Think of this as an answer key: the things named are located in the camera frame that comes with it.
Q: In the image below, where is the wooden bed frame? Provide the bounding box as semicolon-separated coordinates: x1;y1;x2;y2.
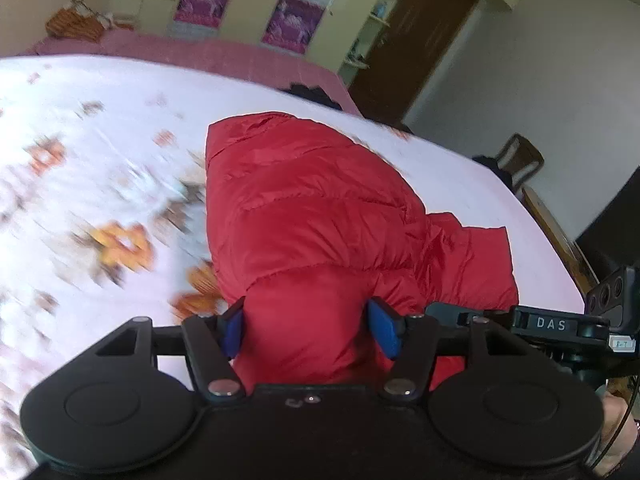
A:
520;184;601;302

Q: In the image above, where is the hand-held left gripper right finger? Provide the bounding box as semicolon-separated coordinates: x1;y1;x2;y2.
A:
368;296;507;404

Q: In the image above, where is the white floral bedsheet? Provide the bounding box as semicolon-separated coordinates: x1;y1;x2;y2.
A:
0;54;587;480

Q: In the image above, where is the cream bed headboard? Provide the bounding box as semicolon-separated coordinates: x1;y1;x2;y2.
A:
0;0;99;57

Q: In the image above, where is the person's right hand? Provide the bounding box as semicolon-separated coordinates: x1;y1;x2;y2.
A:
599;393;637;477

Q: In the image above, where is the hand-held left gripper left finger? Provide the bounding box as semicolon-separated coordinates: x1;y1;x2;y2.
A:
92;296;248;402

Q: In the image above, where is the dark cloth on bed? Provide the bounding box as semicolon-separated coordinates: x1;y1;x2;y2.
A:
281;83;344;112

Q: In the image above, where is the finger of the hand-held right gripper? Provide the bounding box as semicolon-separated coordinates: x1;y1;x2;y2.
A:
425;301;514;329

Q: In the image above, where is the wooden chair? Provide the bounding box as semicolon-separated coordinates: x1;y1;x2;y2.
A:
496;132;546;194

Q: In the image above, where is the dark cloth on chair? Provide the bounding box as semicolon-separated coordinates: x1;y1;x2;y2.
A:
471;154;517;192

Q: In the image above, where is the pink bedsheet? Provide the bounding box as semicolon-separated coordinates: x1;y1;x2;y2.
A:
24;26;364;117

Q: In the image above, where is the brown wooden door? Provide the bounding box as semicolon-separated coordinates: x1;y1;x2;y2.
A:
346;0;479;127

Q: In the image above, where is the open corner shelf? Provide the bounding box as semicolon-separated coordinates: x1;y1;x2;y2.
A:
339;0;417;77

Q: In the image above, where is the red puffer jacket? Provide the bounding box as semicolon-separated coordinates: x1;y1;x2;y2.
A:
204;111;521;387

